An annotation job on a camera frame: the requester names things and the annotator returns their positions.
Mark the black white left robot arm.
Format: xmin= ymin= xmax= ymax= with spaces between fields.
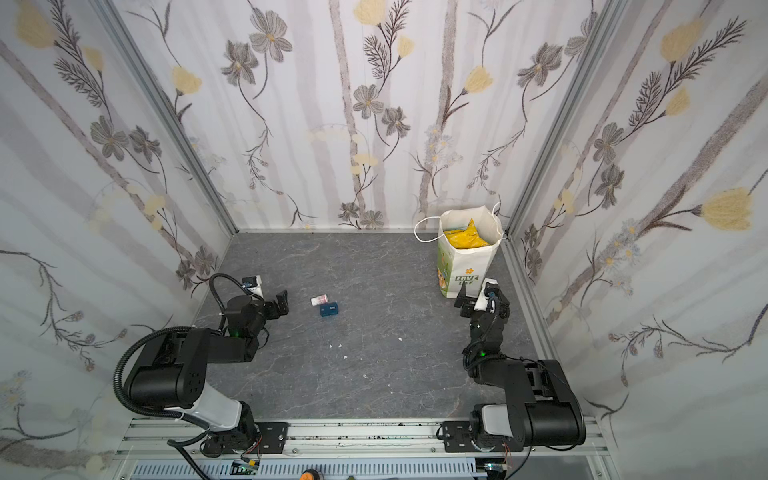
xmin=112 ymin=273 xmax=290 ymax=458

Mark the left corner aluminium profile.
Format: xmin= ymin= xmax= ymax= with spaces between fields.
xmin=89 ymin=0 xmax=239 ymax=236

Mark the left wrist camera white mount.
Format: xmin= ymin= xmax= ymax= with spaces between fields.
xmin=241 ymin=275 xmax=264 ymax=298

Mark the right corner aluminium profile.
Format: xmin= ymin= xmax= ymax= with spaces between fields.
xmin=505 ymin=0 xmax=629 ymax=237

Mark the orange black knob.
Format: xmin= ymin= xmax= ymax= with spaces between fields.
xmin=299 ymin=469 xmax=321 ymax=480

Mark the white green paper bag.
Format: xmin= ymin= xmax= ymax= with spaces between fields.
xmin=413 ymin=206 xmax=504 ymax=299

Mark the small white pink packet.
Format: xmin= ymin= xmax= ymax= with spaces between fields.
xmin=311 ymin=294 xmax=329 ymax=306

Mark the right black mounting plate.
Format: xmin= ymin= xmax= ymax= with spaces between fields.
xmin=435 ymin=420 xmax=477 ymax=453

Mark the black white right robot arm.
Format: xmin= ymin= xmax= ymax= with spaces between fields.
xmin=443 ymin=280 xmax=587 ymax=452

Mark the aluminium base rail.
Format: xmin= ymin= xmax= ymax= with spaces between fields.
xmin=108 ymin=417 xmax=616 ymax=472

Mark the yellow snack packet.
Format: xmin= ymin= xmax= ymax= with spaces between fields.
xmin=444 ymin=219 xmax=491 ymax=250

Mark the white slotted cable duct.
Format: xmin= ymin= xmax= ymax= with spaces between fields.
xmin=128 ymin=458 xmax=481 ymax=480

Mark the corner aluminium profile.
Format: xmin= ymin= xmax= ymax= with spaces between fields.
xmin=89 ymin=0 xmax=239 ymax=236
xmin=505 ymin=0 xmax=629 ymax=237

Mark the small green circuit board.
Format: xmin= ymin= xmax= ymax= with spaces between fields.
xmin=229 ymin=462 xmax=258 ymax=476

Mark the small blue box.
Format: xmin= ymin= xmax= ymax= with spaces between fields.
xmin=319 ymin=302 xmax=339 ymax=318

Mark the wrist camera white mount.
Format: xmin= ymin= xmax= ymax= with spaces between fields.
xmin=241 ymin=275 xmax=264 ymax=298
xmin=474 ymin=278 xmax=499 ymax=311

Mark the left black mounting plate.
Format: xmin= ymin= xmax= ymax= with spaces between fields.
xmin=253 ymin=422 xmax=290 ymax=455

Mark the black mounting plate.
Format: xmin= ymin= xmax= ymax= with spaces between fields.
xmin=253 ymin=422 xmax=290 ymax=455
xmin=435 ymin=420 xmax=477 ymax=453

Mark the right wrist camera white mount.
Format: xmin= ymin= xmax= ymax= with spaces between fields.
xmin=474 ymin=278 xmax=499 ymax=311

